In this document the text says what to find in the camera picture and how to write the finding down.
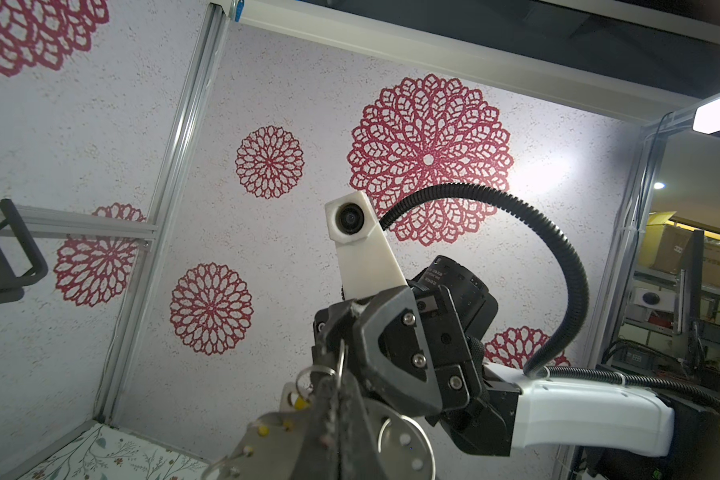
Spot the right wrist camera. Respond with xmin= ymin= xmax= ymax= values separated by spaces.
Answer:
xmin=325 ymin=191 xmax=407 ymax=300

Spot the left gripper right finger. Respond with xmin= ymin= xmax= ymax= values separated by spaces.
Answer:
xmin=338 ymin=371 xmax=387 ymax=480

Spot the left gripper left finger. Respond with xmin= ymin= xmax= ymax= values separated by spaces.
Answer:
xmin=285 ymin=377 xmax=339 ymax=479

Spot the grey slotted wall shelf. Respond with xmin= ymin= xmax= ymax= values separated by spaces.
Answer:
xmin=0 ymin=199 xmax=48 ymax=304

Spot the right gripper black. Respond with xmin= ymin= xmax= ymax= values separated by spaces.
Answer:
xmin=313 ymin=287 xmax=520 ymax=456

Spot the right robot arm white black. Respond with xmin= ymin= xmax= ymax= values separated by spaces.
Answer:
xmin=294 ymin=183 xmax=720 ymax=479

